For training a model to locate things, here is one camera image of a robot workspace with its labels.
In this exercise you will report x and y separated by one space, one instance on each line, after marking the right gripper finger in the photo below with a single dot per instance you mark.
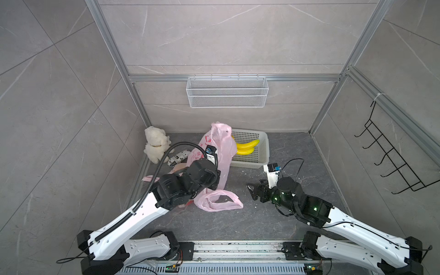
252 188
255 196

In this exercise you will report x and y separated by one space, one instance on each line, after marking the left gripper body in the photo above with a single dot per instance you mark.
213 184

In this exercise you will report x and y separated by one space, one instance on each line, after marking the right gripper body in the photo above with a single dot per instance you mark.
266 192

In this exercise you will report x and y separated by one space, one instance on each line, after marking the pink printed plastic bag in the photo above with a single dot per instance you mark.
172 190

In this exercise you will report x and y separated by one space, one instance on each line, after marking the plain pink plastic bag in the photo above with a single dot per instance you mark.
219 200

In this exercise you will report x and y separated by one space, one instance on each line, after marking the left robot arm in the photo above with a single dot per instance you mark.
112 247

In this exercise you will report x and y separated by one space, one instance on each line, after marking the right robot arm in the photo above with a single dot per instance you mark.
366 247

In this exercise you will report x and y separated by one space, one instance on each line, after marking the bright yellow banana bunch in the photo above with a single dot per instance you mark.
246 148

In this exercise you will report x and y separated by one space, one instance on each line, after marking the white plastic basket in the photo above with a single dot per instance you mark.
260 154

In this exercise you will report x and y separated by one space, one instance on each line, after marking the white teddy bear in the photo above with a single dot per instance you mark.
157 143

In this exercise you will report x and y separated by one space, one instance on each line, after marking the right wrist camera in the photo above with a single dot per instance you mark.
273 171

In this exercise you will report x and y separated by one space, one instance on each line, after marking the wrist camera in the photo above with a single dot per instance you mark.
211 154
273 171

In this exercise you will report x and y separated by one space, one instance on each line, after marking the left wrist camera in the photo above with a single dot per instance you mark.
211 154

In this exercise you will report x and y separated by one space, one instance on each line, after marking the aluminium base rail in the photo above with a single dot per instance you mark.
248 258

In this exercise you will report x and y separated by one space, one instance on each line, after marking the white wire wall basket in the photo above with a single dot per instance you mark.
227 92

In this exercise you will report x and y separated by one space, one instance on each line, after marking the black wire hook rack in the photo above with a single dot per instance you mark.
399 165

